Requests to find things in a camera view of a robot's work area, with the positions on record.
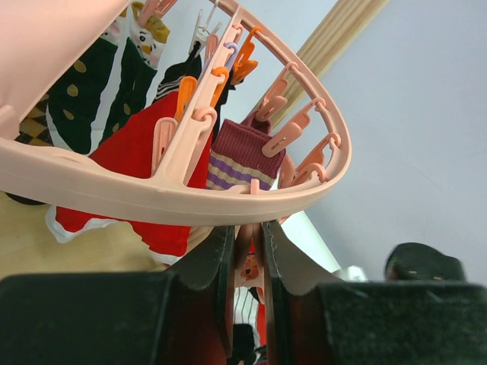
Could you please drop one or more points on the green yellow dotted sock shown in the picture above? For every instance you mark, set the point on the green yellow dotted sock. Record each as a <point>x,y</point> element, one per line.
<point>74,99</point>

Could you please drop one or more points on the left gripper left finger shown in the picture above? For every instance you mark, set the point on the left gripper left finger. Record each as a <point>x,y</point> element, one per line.
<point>182,315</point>

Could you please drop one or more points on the pink round clip hanger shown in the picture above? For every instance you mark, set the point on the pink round clip hanger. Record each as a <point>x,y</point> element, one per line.
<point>190,152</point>

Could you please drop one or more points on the red plastic tray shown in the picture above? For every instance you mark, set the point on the red plastic tray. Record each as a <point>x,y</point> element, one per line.
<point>256,275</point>

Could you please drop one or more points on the red santa sock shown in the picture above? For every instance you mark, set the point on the red santa sock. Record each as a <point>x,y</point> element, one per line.
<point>128,151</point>

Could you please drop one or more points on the black yellow argyle sock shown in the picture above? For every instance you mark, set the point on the black yellow argyle sock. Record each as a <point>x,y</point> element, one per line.
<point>34,129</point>

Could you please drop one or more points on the maroon striped beige sock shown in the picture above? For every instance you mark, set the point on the maroon striped beige sock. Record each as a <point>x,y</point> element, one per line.
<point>236,156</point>

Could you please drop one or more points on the black white striped sock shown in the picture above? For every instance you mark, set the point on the black white striped sock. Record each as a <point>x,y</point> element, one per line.
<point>192,66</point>

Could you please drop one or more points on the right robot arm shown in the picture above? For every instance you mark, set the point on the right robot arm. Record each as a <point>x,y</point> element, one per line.
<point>420,262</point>

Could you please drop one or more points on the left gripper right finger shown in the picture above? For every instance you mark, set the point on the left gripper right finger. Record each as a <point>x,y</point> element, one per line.
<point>314,317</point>

